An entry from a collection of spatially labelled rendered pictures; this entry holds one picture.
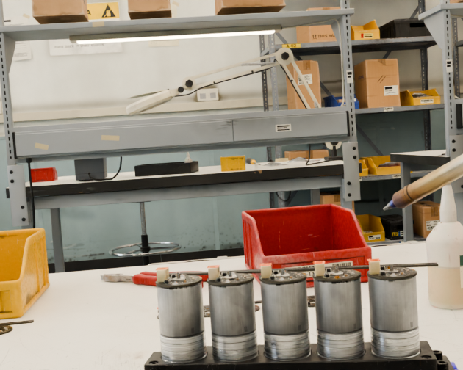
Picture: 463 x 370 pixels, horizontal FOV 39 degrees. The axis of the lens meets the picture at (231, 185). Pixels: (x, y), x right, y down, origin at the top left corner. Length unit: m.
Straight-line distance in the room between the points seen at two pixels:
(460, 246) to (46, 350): 0.30
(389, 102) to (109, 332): 4.08
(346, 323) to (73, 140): 2.28
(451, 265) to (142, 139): 2.12
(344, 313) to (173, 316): 0.09
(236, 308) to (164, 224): 4.37
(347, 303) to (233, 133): 2.24
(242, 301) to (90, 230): 4.42
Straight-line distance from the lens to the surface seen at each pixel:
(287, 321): 0.34
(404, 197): 0.30
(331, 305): 0.34
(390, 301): 0.34
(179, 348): 0.36
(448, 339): 0.45
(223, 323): 0.35
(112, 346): 0.47
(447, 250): 0.51
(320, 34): 4.34
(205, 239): 4.73
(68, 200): 2.66
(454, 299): 0.51
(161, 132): 2.55
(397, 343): 0.35
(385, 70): 4.51
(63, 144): 2.59
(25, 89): 4.80
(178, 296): 0.35
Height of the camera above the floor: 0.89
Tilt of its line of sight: 4 degrees down
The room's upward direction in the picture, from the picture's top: 4 degrees counter-clockwise
